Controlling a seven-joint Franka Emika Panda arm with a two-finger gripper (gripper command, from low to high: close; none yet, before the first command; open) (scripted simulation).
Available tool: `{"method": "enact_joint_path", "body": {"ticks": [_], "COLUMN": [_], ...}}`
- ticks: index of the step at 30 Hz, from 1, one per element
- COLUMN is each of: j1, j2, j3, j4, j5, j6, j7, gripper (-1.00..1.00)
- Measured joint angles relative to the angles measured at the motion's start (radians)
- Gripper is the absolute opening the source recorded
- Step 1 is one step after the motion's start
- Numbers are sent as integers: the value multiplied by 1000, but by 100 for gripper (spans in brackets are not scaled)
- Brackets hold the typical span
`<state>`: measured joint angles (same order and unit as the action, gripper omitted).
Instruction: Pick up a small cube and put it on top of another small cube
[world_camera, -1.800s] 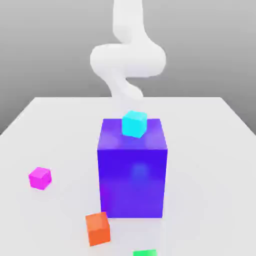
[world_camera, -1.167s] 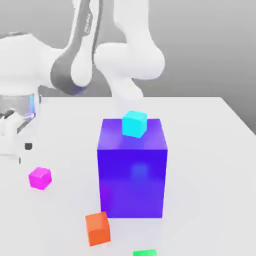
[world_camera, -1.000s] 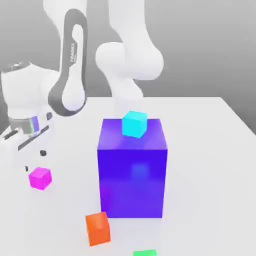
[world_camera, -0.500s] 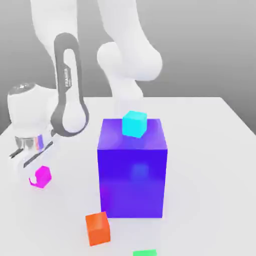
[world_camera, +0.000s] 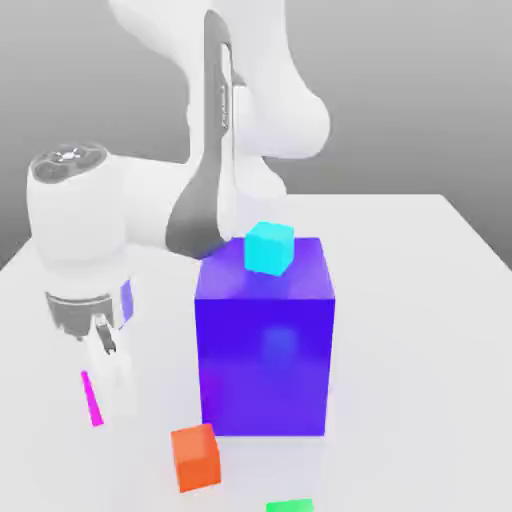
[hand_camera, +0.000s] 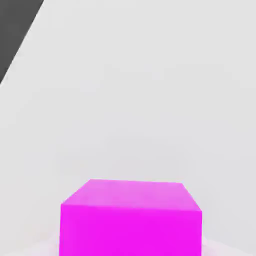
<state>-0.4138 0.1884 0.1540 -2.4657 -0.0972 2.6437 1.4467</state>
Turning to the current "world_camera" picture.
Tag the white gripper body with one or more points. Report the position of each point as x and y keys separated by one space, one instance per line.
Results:
x=118 y=372

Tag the small magenta cube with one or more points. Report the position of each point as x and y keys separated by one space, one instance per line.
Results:
x=92 y=400

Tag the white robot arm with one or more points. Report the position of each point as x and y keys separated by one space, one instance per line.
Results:
x=88 y=208

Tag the small orange cube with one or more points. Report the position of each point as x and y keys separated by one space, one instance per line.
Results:
x=198 y=460

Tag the small cyan cube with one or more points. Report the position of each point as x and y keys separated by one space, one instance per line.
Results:
x=266 y=250

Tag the small green cube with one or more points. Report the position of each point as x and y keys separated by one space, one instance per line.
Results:
x=290 y=506

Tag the large blue box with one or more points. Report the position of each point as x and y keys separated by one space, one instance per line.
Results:
x=264 y=360

